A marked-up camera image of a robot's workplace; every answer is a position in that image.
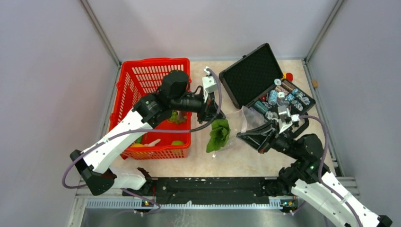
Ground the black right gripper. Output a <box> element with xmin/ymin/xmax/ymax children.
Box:
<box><xmin>236</xmin><ymin>118</ymin><xmax>301</xmax><ymax>159</ymax></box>

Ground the clear zip top bag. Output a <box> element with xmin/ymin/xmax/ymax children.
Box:
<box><xmin>211</xmin><ymin>106</ymin><xmax>265</xmax><ymax>158</ymax></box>

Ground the green leafy vegetable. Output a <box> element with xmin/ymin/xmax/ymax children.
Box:
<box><xmin>206</xmin><ymin>119</ymin><xmax>231</xmax><ymax>153</ymax></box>

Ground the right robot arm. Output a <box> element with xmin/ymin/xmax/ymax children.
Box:
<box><xmin>237</xmin><ymin>124</ymin><xmax>392</xmax><ymax>227</ymax></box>

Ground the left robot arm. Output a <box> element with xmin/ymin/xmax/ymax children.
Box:
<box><xmin>62</xmin><ymin>67</ymin><xmax>224</xmax><ymax>196</ymax></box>

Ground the green lime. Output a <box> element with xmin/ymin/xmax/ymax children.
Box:
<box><xmin>171</xmin><ymin>140</ymin><xmax>185</xmax><ymax>146</ymax></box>

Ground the open black foam case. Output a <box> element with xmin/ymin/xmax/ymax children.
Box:
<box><xmin>218</xmin><ymin>43</ymin><xmax>316</xmax><ymax>126</ymax></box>

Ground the red round object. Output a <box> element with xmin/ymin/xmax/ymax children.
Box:
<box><xmin>283</xmin><ymin>72</ymin><xmax>293</xmax><ymax>82</ymax></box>

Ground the red plastic basket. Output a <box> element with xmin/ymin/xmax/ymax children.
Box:
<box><xmin>109</xmin><ymin>57</ymin><xmax>192</xmax><ymax>160</ymax></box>

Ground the yellow toy fruit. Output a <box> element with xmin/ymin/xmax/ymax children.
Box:
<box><xmin>130</xmin><ymin>143</ymin><xmax>145</xmax><ymax>148</ymax></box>

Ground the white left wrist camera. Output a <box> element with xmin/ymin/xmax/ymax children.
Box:
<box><xmin>202</xmin><ymin>67</ymin><xmax>218</xmax><ymax>103</ymax></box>

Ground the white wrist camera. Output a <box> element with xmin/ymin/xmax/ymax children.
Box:
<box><xmin>265</xmin><ymin>105</ymin><xmax>300</xmax><ymax>134</ymax></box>
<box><xmin>202</xmin><ymin>67</ymin><xmax>218</xmax><ymax>103</ymax></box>

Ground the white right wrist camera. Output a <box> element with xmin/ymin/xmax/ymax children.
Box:
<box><xmin>265</xmin><ymin>105</ymin><xmax>300</xmax><ymax>134</ymax></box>

